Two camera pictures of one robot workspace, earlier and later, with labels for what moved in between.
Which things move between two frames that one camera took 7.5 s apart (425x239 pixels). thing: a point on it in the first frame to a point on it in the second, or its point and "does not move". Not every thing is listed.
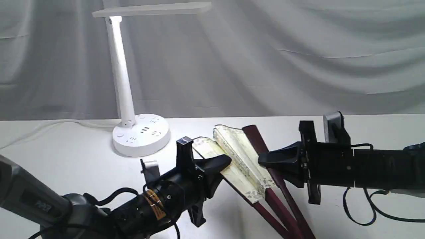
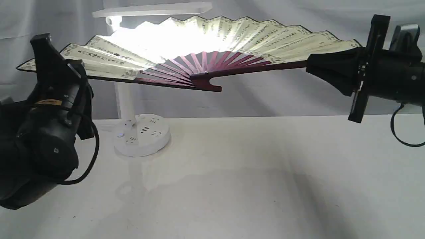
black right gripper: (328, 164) to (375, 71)
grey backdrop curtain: (240, 57) does not move
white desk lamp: (138, 134) does not move
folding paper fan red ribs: (259, 181) to (196, 53)
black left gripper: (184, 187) to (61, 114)
